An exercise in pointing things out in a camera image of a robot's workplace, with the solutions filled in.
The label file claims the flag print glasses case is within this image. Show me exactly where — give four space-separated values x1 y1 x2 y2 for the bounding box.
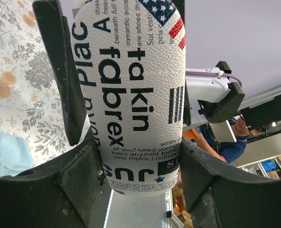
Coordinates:
71 0 186 197

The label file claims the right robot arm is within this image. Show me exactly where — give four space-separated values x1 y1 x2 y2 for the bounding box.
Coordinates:
32 0 244 149

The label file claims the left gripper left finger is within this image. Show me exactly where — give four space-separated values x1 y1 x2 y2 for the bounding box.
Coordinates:
0 133 106 228

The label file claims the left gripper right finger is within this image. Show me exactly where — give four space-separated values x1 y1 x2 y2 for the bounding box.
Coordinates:
179 138 281 228

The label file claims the person in blue shirt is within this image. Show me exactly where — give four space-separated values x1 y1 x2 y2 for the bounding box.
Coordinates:
183 114 267 164

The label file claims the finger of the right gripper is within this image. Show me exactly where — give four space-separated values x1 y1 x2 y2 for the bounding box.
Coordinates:
182 0 191 126
32 0 86 146

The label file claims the floral table mat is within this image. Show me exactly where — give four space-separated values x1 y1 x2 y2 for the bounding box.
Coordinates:
0 0 71 166

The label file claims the light blue cleaning cloth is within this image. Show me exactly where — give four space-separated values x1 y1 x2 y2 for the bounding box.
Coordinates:
0 130 33 177

